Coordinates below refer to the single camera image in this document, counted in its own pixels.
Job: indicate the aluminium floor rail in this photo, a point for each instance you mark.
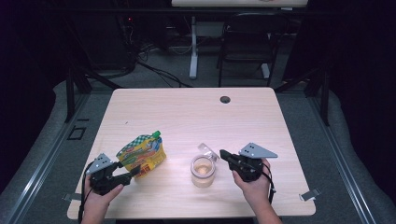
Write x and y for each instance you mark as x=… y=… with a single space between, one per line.
x=342 y=161
x=40 y=161

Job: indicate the grey tape strip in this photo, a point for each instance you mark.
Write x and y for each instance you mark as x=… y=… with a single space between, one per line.
x=309 y=195
x=71 y=196

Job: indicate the dark computer case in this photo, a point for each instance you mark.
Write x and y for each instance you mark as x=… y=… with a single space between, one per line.
x=102 y=43

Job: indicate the white-legged desk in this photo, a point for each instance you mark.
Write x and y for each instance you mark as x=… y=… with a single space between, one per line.
x=238 y=3

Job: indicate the person's left hand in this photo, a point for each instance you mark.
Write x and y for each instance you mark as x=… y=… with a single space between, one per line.
x=96 y=202

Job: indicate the black metal stand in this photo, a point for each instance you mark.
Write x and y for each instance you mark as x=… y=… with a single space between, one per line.
x=325 y=96
x=70 y=93

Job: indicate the clear jar with hinged lid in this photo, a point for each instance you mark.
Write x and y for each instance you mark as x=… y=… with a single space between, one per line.
x=203 y=172

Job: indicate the yellow spouted pouch green cap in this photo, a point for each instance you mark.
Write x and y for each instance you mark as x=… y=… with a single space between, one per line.
x=141 y=154

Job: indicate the person's right hand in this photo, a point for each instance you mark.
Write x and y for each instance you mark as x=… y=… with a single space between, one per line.
x=257 y=193

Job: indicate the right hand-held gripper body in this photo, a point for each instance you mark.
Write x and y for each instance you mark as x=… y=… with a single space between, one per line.
x=247 y=169

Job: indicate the black folding chair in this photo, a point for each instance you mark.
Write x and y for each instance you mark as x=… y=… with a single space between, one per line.
x=249 y=46

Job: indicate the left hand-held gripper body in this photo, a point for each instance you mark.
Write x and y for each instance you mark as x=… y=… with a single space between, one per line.
x=104 y=183

